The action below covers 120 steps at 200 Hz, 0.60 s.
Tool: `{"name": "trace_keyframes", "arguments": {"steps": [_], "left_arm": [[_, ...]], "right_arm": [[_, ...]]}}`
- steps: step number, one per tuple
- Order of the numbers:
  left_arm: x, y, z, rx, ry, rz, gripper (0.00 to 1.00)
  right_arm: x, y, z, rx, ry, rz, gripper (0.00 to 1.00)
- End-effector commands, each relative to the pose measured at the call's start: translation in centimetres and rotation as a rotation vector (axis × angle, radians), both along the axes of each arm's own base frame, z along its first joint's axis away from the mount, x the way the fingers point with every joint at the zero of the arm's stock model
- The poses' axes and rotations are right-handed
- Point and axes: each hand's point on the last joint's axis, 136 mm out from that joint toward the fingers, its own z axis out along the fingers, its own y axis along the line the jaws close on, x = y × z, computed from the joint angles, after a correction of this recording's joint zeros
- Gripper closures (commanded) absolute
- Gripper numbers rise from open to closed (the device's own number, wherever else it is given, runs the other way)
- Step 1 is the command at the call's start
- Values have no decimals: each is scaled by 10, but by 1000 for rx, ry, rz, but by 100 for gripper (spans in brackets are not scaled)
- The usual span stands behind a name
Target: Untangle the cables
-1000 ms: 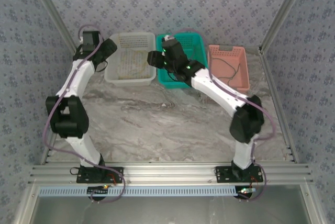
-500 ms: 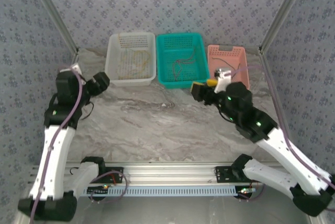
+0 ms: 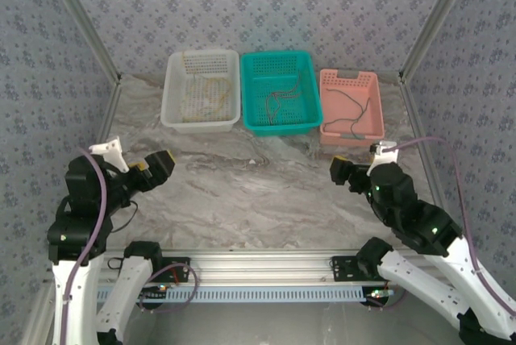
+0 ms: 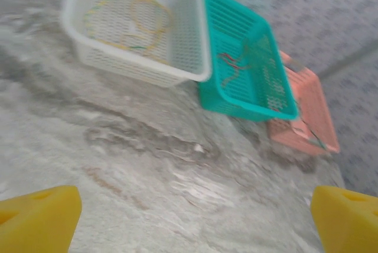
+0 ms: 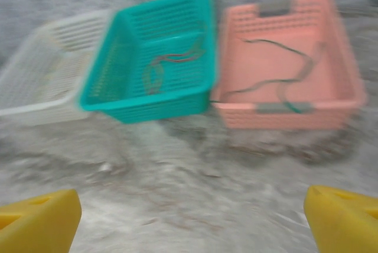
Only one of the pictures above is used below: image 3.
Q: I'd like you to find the red cable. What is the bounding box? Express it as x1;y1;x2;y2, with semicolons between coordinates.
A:
265;70;303;124
269;86;310;125

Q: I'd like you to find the black mounting plate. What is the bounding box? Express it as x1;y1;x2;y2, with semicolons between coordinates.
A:
160;256;193;285
330;255;364;283

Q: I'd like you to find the thin yellow-green cable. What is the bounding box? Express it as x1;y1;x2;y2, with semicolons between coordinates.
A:
189;78;227;120
183;94;231;123

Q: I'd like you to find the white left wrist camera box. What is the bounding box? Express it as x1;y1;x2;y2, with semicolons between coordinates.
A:
88;137;131;173

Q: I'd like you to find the pink perforated plastic basket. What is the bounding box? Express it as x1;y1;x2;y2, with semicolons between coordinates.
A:
318;69;386;148

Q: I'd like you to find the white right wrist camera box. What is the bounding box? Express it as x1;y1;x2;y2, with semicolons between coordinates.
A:
368;139;400;168

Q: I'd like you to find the aluminium side rail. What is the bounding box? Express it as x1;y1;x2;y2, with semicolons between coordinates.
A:
397;74;447;209
95;77;124;144

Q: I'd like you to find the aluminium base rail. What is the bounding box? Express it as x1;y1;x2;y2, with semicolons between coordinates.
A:
100;248;404;286

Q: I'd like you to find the slotted cable duct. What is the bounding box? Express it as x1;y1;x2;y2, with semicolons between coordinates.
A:
95;283;390;305

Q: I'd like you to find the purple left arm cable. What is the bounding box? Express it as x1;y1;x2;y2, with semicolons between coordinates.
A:
59;147;109;345

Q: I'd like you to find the aluminium frame post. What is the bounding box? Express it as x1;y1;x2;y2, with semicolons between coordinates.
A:
397;0;481;82
38;0;123;85

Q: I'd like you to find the white perforated plastic basket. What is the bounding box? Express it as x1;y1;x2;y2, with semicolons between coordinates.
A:
160;49;242;135

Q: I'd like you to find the teal perforated plastic basket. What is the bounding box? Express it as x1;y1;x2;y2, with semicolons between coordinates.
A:
240;50;325;137

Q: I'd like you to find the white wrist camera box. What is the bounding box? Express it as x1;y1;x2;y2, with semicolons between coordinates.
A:
368;139;400;168
88;137;131;173

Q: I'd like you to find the thin black cable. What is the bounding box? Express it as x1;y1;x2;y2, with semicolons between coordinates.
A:
108;198;140;234

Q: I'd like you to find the green cable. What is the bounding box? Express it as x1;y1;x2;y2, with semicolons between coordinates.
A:
350;96;372;140
324;87;364;127

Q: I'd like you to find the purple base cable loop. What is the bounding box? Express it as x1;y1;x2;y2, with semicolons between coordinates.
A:
139;263;199;314

